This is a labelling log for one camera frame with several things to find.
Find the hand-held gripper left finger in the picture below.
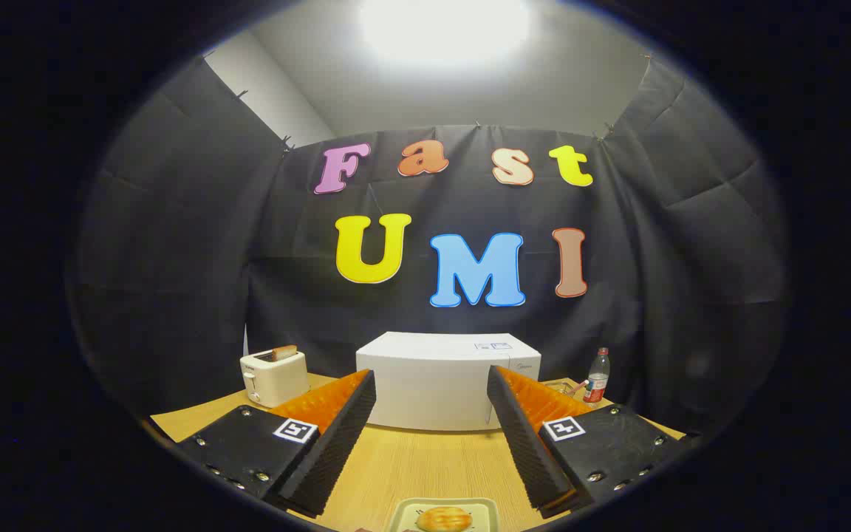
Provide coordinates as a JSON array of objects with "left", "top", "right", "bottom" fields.
[{"left": 174, "top": 369, "right": 378, "bottom": 518}]

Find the golden bread bun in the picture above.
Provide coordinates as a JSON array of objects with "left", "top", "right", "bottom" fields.
[{"left": 416, "top": 506, "right": 473, "bottom": 532}]

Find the white microwave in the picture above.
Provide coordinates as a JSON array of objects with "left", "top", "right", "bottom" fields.
[{"left": 355, "top": 332, "right": 542, "bottom": 432}]

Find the white toaster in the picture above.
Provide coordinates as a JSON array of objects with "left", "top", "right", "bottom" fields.
[{"left": 239, "top": 349, "right": 310, "bottom": 409}]

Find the cream rectangular plate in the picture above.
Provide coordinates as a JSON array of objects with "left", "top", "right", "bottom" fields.
[{"left": 389, "top": 497, "right": 500, "bottom": 532}]

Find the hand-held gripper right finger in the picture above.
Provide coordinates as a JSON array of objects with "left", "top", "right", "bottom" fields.
[{"left": 486, "top": 365, "right": 692, "bottom": 519}]

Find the ceiling light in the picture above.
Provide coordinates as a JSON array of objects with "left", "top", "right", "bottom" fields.
[{"left": 359, "top": 0, "right": 533, "bottom": 67}]

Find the clear plastic water bottle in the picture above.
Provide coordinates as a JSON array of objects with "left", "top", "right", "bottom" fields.
[{"left": 584, "top": 347, "right": 611, "bottom": 404}]

